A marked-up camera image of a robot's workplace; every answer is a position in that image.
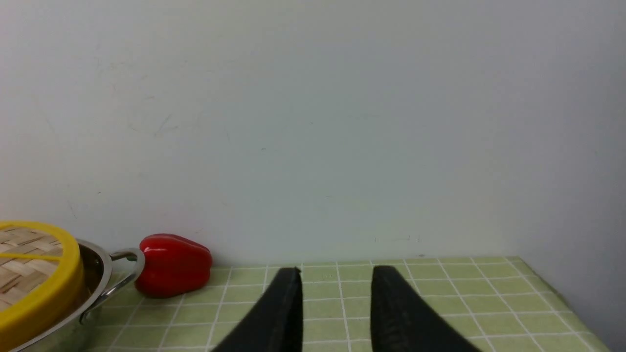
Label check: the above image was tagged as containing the red bell pepper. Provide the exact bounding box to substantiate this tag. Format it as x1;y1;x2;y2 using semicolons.
134;233;213;299

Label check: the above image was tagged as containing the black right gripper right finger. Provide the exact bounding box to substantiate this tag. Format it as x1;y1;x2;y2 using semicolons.
370;265;479;352

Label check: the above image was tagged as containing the green checkered tablecloth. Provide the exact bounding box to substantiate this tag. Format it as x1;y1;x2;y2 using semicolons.
84;257;608;352

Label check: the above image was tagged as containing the stainless steel pot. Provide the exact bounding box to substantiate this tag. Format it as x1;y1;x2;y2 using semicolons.
13;239;145;352

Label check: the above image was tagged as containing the woven bamboo steamer lid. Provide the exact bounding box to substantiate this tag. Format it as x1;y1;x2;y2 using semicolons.
0;221;88;351

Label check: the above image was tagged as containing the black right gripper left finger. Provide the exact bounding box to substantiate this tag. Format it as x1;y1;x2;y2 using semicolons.
213;267;304;352

